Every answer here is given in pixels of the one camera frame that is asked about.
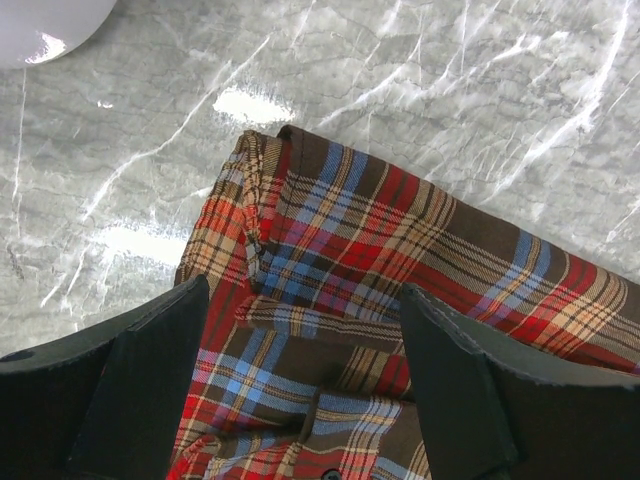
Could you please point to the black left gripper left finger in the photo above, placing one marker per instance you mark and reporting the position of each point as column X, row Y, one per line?
column 104, row 402

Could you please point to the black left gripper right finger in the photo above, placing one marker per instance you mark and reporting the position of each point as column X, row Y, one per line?
column 490, row 407

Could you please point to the red brown plaid shirt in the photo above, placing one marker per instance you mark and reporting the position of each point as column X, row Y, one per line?
column 306, row 245

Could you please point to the white plastic laundry basket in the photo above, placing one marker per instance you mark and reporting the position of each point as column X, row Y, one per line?
column 39, row 31

